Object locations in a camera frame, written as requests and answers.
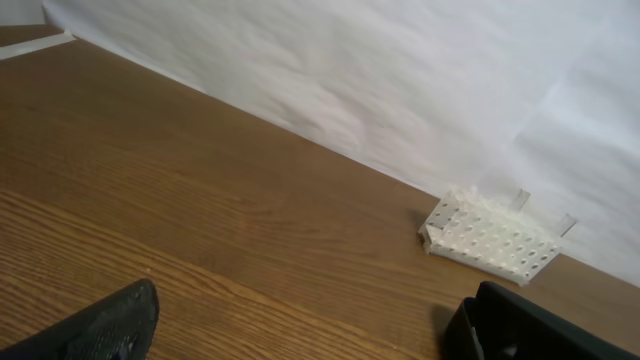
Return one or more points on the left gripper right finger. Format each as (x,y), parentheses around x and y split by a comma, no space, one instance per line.
(540,335)

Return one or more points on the white test tube rack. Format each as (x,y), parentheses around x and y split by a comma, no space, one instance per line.
(490,240)

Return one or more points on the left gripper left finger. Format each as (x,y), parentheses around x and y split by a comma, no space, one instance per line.
(100,330)

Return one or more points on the clear test tube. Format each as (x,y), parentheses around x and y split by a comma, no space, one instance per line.
(520,200)
(568,225)

